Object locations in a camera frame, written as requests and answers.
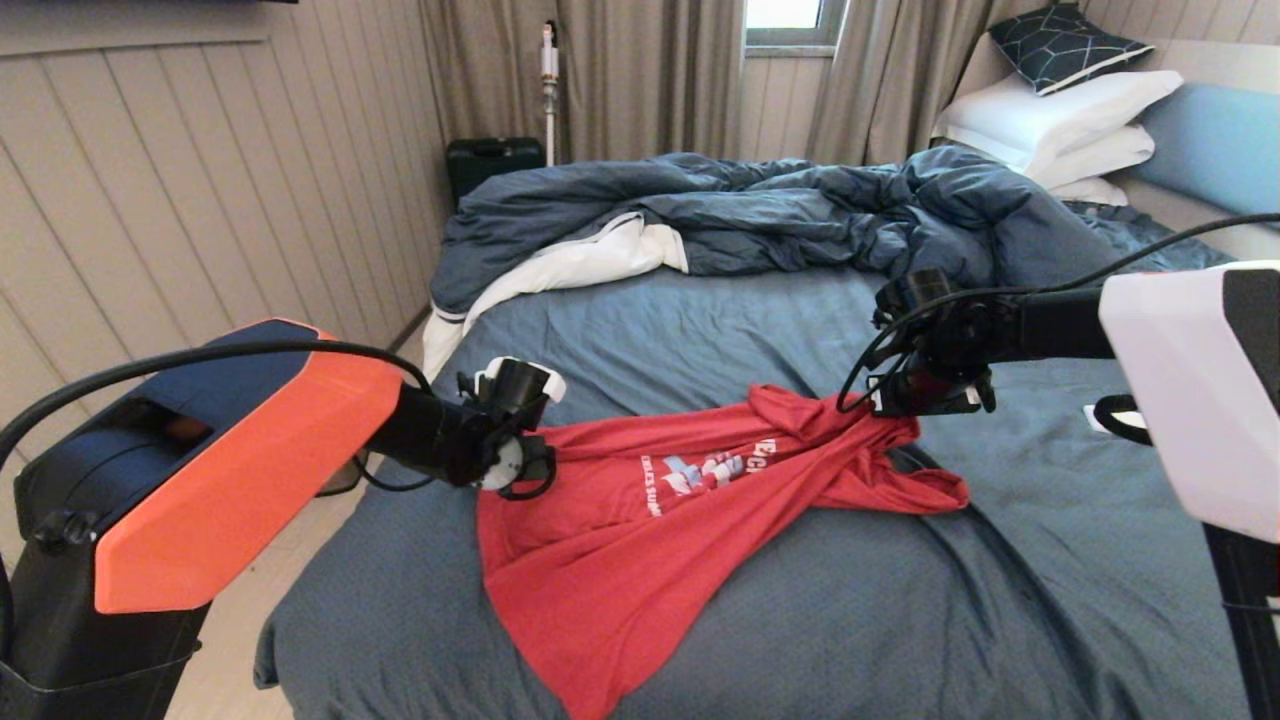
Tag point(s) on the blue-grey bed sheet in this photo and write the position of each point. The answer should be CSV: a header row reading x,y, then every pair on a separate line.
x,y
900,600

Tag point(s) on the beige curtain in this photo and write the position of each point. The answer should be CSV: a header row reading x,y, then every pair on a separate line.
x,y
650,80
880,80

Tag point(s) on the dark green suitcase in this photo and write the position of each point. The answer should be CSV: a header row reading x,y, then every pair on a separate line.
x,y
490,165

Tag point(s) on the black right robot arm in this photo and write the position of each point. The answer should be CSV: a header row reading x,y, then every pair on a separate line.
x,y
1180,390

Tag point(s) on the black wall screen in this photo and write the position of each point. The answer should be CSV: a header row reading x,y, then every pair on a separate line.
x,y
150,2

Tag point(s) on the window with grey frame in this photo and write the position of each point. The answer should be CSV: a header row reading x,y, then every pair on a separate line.
x,y
785,12

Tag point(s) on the white stick vacuum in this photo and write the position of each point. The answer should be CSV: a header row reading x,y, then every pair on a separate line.
x,y
549,60

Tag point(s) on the dark blue crumpled duvet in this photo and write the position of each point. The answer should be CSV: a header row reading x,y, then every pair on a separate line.
x,y
750,210

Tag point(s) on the dark geometric patterned cushion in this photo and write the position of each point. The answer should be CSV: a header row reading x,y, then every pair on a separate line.
x,y
1060,45

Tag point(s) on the large white pillow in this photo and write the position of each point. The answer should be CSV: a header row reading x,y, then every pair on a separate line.
x,y
1040,115

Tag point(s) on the blue headboard cushion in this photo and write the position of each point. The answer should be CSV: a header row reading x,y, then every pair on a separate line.
x,y
1220,150

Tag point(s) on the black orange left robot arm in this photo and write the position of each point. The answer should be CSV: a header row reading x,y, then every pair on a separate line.
x,y
220,470

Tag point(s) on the red printed t-shirt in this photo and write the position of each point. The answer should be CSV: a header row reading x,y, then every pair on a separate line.
x,y
620,560

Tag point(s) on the flat white remote control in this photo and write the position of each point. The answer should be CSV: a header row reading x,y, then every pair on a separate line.
x,y
1098,418

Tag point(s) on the beige trash bin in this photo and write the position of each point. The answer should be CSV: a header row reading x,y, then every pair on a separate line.
x,y
345,485

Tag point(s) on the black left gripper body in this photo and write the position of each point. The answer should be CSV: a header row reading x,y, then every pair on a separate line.
x,y
510,465

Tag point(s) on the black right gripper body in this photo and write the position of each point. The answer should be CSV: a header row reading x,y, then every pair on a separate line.
x,y
930,392

